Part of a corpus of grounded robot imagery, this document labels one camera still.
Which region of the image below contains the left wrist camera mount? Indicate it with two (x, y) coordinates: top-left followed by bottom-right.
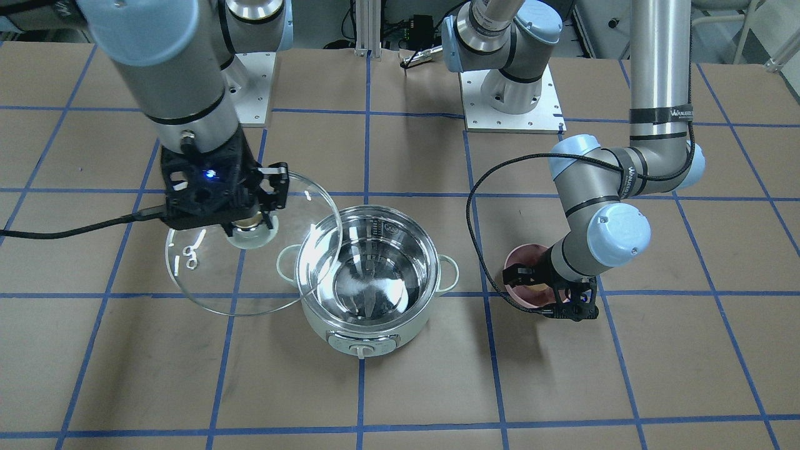
(558, 277), (598, 321)

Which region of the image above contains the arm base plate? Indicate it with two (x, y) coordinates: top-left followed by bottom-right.
(459, 66), (566, 134)
(222, 53), (277, 128)

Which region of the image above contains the aluminium frame post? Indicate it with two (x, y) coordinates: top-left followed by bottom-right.
(354, 0), (382, 59)

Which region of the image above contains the black braided cable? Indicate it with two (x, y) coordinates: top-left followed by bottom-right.
(466, 119), (696, 313)
(0, 209), (169, 241)

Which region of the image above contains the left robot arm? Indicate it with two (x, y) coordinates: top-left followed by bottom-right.
(442, 1), (705, 321)

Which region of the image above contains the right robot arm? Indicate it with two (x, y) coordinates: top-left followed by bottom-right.
(78, 1), (293, 236)

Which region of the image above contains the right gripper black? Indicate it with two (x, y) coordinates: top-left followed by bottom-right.
(160, 130), (291, 231)

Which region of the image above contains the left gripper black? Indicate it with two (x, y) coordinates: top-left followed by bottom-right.
(502, 245), (594, 320)

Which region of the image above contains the pale green steel pot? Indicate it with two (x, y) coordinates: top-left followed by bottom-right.
(283, 204), (460, 359)

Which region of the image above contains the glass pot lid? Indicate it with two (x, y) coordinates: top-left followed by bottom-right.
(164, 172), (343, 317)

